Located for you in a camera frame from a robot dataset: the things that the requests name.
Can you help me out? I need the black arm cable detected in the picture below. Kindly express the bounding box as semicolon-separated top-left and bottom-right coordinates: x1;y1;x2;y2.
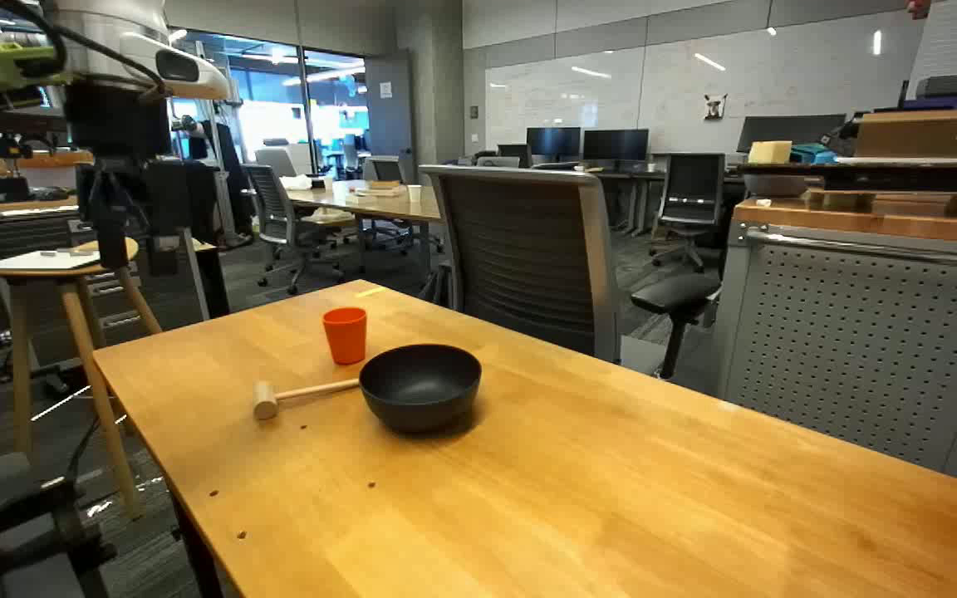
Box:
0;0;172;101

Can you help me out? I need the grey mesh office chair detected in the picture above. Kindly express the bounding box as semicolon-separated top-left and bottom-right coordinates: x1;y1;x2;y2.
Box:
417;160;724;384

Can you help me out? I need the wide dark monitor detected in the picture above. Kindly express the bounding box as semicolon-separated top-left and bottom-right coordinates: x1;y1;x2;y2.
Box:
733;112;850;155

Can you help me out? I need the black bowl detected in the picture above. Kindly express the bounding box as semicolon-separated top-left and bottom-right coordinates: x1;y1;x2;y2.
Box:
356;344;484;438

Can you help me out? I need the orange plastic cup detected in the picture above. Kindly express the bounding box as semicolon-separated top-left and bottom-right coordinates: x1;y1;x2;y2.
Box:
319;306;371;368

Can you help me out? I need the long wooden office table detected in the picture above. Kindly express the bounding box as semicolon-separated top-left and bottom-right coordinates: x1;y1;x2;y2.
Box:
277;178;446;225

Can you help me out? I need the cardboard boxes stack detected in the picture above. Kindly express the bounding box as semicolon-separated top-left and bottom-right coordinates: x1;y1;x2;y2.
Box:
854;106;957;160

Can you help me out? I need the small wooden mallet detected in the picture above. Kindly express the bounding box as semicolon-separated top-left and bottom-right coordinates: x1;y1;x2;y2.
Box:
248;376;365;427

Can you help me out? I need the grey swivel chair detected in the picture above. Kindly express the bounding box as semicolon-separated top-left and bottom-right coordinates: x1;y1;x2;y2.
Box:
240;163;360;295

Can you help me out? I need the grey perforated metal cart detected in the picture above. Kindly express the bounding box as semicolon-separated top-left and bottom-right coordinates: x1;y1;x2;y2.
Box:
714;196;957;485

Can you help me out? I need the wooden stool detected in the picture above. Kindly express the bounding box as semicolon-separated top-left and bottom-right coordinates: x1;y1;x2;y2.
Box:
0;235;166;518

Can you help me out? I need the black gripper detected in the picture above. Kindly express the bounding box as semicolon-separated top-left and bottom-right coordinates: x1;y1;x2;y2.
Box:
61;77;176;274

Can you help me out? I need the black computer monitor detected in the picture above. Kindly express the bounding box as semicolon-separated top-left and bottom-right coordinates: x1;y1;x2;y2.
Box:
580;126;652;169
522;124;586;169

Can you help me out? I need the black mesh desk chair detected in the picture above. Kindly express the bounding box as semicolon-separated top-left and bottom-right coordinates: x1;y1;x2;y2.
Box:
653;150;731;269

